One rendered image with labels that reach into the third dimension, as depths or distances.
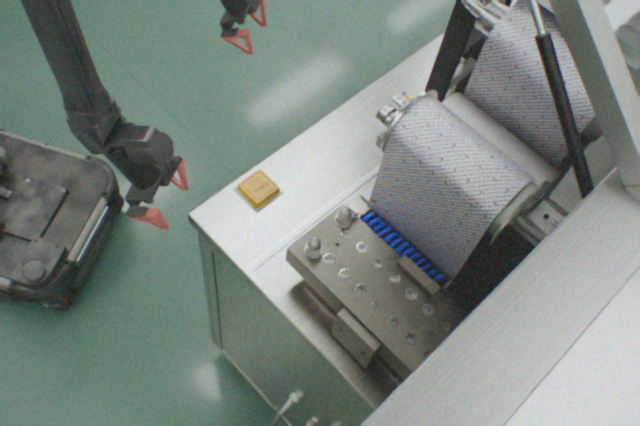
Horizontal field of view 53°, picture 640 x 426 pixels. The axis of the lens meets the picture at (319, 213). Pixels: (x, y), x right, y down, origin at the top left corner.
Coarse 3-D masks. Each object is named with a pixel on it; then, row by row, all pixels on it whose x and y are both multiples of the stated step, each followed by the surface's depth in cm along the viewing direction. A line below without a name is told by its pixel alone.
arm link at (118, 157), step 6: (114, 150) 114; (120, 150) 114; (108, 156) 114; (114, 156) 114; (120, 156) 114; (126, 156) 115; (114, 162) 115; (120, 162) 115; (126, 162) 115; (120, 168) 117; (126, 168) 116
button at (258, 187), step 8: (248, 176) 149; (256, 176) 149; (264, 176) 149; (240, 184) 148; (248, 184) 148; (256, 184) 148; (264, 184) 148; (272, 184) 149; (248, 192) 147; (256, 192) 147; (264, 192) 147; (272, 192) 148; (256, 200) 146; (264, 200) 147
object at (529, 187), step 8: (528, 184) 108; (536, 184) 110; (520, 192) 107; (528, 192) 107; (512, 200) 107; (520, 200) 107; (504, 208) 107; (512, 208) 107; (496, 216) 108; (504, 216) 107; (496, 224) 109
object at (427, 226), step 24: (384, 168) 123; (384, 192) 128; (408, 192) 122; (384, 216) 134; (408, 216) 127; (432, 216) 121; (408, 240) 132; (432, 240) 125; (456, 240) 119; (456, 264) 124
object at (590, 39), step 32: (576, 0) 57; (544, 32) 61; (576, 32) 59; (608, 32) 59; (544, 64) 62; (576, 64) 61; (608, 64) 59; (608, 96) 61; (576, 128) 65; (608, 128) 63; (576, 160) 66
